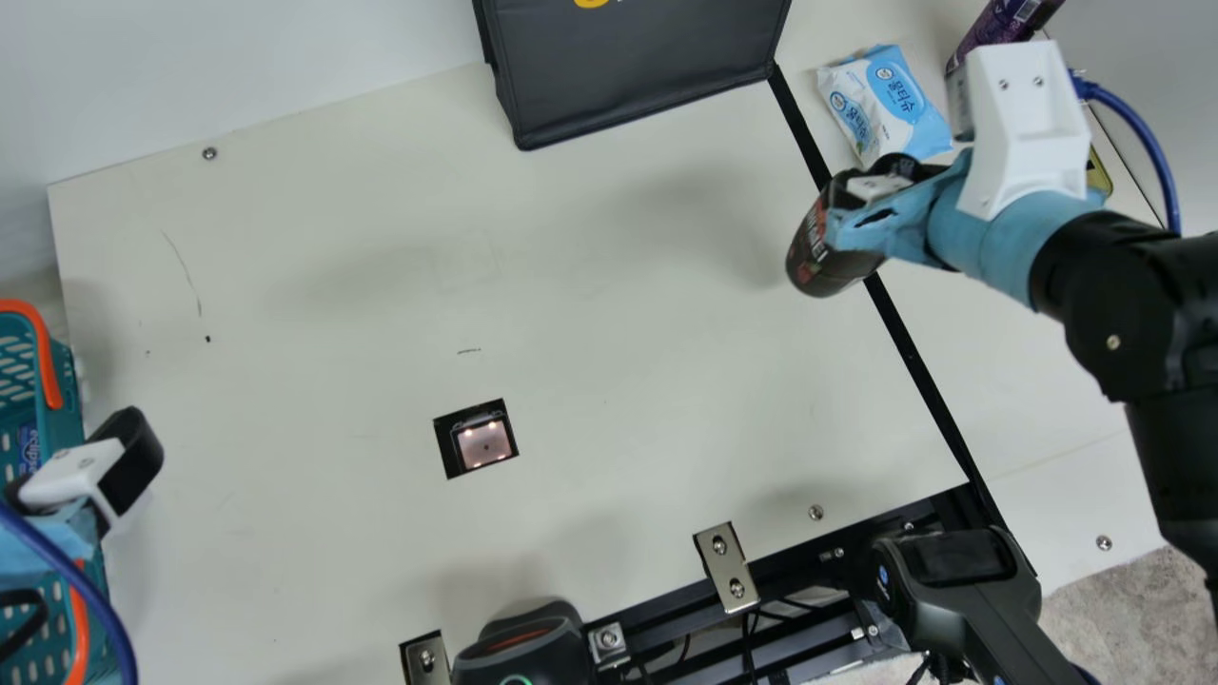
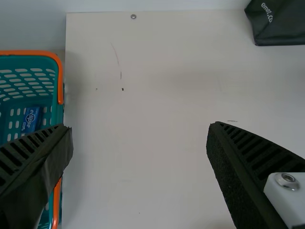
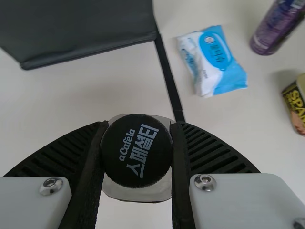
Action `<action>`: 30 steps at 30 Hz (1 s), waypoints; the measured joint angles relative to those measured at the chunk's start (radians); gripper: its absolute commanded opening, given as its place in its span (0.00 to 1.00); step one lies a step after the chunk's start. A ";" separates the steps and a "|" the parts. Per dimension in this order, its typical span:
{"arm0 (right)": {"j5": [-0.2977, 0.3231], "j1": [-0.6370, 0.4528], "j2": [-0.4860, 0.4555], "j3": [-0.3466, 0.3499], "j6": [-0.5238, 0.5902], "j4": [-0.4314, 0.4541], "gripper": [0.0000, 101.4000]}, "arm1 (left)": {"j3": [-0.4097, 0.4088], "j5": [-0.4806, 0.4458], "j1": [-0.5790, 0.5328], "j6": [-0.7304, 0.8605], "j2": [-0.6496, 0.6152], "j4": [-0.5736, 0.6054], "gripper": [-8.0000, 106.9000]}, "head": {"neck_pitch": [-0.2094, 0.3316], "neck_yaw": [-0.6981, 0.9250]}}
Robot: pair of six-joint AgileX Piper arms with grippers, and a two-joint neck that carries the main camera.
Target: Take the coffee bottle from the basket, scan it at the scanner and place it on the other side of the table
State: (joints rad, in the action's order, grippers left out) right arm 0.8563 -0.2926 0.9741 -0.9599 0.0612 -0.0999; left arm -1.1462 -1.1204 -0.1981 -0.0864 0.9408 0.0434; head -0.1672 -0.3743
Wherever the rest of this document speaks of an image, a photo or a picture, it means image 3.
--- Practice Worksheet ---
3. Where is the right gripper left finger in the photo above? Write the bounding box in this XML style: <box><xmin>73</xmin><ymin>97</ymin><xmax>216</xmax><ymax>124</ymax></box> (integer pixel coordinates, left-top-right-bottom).
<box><xmin>0</xmin><ymin>120</ymin><xmax>110</xmax><ymax>229</ymax></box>

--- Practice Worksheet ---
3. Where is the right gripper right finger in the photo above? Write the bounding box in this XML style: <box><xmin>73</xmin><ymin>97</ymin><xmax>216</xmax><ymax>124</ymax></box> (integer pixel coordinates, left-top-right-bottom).
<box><xmin>170</xmin><ymin>120</ymin><xmax>305</xmax><ymax>229</ymax></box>

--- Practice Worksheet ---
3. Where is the dark coffee bottle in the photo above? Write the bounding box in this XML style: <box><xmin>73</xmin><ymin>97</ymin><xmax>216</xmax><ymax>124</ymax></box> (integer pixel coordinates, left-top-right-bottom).
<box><xmin>99</xmin><ymin>114</ymin><xmax>173</xmax><ymax>204</ymax></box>

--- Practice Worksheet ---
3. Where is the black strip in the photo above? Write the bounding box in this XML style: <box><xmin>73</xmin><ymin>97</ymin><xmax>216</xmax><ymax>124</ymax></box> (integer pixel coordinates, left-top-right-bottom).
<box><xmin>153</xmin><ymin>32</ymin><xmax>185</xmax><ymax>125</ymax></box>

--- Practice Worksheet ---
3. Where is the blue white wet wipes pack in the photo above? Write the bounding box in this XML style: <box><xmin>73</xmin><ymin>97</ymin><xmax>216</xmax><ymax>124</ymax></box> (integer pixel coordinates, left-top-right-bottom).
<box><xmin>175</xmin><ymin>24</ymin><xmax>249</xmax><ymax>99</ymax></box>

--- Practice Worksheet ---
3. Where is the rectangular tin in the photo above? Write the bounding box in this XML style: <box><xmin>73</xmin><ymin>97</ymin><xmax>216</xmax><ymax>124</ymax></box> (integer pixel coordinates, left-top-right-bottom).
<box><xmin>281</xmin><ymin>72</ymin><xmax>305</xmax><ymax>137</ymax></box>

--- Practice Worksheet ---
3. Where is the purple can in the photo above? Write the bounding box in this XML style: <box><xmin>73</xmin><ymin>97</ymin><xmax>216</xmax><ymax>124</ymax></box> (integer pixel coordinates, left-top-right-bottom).
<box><xmin>249</xmin><ymin>0</ymin><xmax>305</xmax><ymax>56</ymax></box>

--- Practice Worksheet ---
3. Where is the dark grey bag with straps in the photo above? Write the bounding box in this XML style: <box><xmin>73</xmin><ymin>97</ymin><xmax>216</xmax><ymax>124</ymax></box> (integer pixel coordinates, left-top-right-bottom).
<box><xmin>0</xmin><ymin>0</ymin><xmax>159</xmax><ymax>71</ymax></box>

